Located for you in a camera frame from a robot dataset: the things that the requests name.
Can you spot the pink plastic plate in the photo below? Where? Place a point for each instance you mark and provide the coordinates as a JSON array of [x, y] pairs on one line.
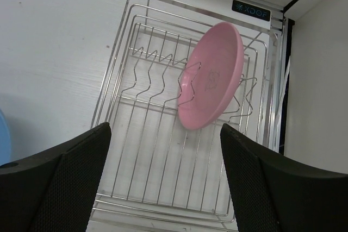
[[211, 76]]

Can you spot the blue plastic plate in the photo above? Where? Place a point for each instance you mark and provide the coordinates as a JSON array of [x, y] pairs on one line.
[[5, 140]]

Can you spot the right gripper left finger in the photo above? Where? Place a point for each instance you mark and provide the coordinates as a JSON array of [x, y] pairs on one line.
[[55, 190]]

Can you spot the metal wire dish rack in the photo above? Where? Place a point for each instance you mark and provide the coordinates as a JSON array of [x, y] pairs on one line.
[[178, 73]]

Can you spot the black XDOF label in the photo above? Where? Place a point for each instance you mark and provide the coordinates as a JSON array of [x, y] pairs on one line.
[[251, 10]]

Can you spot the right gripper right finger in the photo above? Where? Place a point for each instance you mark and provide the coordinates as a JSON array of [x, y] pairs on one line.
[[271, 192]]

